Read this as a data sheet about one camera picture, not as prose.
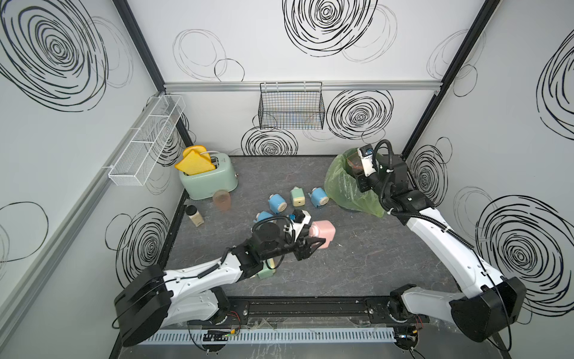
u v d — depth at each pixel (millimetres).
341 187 826
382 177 558
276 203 937
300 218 619
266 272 754
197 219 920
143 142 752
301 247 619
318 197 958
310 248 638
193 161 889
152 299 405
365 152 633
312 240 654
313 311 754
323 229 665
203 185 941
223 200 987
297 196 963
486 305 369
